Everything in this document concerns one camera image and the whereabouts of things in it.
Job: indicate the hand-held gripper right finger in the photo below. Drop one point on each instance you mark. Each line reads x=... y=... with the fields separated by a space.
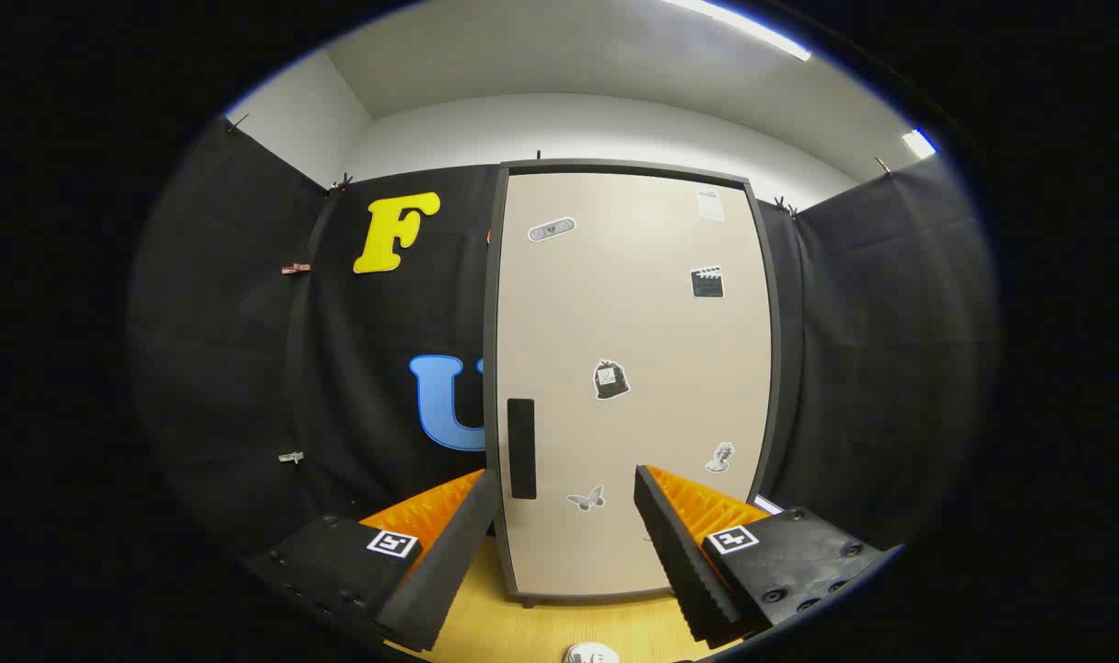
x=679 y=552

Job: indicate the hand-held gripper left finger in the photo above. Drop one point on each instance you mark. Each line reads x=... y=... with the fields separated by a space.
x=448 y=552

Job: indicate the white shoes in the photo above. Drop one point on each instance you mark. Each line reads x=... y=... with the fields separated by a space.
x=591 y=656

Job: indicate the dark grey shoe cabinet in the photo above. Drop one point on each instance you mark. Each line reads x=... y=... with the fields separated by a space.
x=491 y=368

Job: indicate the black backdrop cloth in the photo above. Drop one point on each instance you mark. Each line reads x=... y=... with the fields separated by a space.
x=338 y=368

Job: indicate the small ceiling light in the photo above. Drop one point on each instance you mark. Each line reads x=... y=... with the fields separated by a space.
x=918 y=144

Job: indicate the long ceiling light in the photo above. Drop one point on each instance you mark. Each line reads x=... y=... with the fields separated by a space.
x=743 y=28

